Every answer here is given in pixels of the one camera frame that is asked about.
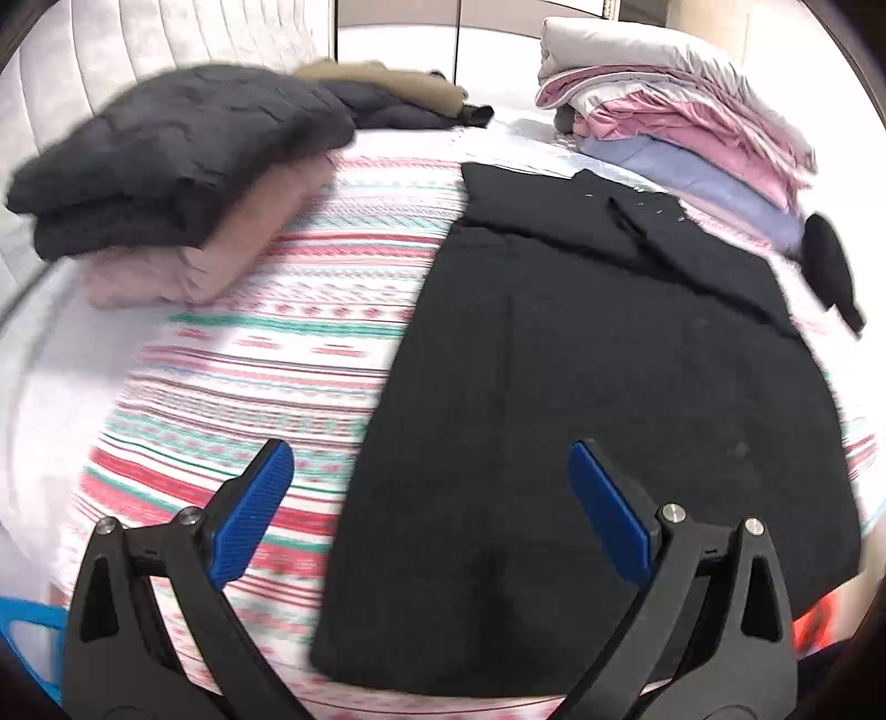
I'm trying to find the pink folded garment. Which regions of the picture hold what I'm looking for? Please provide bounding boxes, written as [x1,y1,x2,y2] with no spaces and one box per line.
[81,153,337,309]

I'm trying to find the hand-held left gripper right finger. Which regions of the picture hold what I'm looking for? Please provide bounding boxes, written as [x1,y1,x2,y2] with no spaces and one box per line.
[554,438,800,720]

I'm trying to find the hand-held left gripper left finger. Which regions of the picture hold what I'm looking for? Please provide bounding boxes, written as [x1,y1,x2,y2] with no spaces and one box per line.
[61,438,312,720]

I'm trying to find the dark grey folded sweater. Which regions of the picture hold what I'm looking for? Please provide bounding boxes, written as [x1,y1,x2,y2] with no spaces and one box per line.
[6,64,357,260]

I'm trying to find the small black garment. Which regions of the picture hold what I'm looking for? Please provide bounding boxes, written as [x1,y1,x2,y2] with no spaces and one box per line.
[799,213,866,335]

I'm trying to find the white folded quilt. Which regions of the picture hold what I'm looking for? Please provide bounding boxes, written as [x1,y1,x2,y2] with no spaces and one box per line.
[536,15,818,174]

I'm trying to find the olive jacket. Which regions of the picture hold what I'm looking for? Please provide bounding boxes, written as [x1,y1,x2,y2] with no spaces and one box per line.
[294,60,466,115]

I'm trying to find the white wardrobe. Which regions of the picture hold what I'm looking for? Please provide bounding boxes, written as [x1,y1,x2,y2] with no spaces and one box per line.
[336,0,617,108]

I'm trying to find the pink folded blanket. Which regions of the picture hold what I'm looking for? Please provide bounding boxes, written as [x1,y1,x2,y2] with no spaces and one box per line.
[536,65,814,209]

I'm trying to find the orange object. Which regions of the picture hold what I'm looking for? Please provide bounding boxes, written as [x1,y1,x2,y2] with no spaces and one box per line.
[792,599,842,655]

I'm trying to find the black coat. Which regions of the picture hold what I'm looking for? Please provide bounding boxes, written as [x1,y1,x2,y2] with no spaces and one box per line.
[309,161,863,699]

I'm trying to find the blue folded blanket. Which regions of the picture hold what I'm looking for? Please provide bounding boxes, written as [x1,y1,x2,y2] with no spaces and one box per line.
[578,135,807,254]

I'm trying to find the red green patterned bed cover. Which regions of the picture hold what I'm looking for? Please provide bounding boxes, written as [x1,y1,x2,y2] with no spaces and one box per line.
[55,156,880,720]

